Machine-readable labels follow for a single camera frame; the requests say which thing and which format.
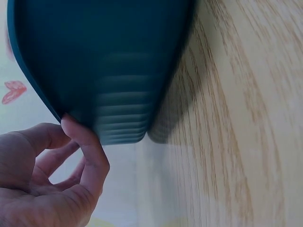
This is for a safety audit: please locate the person's left hand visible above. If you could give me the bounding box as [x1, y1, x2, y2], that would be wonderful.
[0, 114, 111, 227]

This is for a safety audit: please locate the dark teal plastic basin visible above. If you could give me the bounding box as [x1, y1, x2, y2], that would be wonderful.
[6, 0, 197, 146]

